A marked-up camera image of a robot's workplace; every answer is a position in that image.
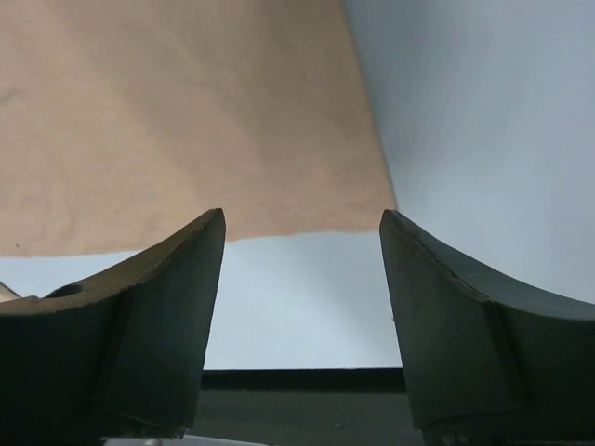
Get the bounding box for beige t shirt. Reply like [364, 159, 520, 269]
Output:
[1, 1, 395, 256]

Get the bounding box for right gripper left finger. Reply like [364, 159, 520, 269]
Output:
[1, 209, 226, 445]

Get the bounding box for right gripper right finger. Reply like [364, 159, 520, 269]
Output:
[379, 210, 594, 445]

